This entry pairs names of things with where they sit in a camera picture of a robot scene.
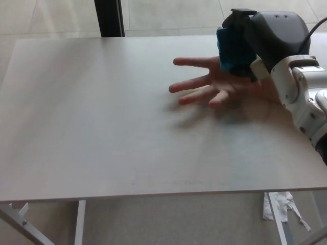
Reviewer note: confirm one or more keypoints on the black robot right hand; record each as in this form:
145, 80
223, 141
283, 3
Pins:
278, 35

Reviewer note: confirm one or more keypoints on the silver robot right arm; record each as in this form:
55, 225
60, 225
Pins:
304, 89

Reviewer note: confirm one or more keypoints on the white slanted table leg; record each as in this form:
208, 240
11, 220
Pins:
281, 227

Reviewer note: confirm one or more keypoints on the white straight table leg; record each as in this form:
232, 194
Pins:
80, 224

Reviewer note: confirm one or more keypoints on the blue textured cube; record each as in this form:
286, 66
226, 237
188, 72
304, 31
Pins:
224, 54

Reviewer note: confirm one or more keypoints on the white crumpled paper strip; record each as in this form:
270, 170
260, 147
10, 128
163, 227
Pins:
282, 204

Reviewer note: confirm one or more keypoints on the black vertical post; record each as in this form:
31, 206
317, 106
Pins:
110, 19

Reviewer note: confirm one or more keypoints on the bare person hand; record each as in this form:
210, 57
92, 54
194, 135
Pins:
224, 86

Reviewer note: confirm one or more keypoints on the white metal hook bracket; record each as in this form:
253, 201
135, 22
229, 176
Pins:
21, 209

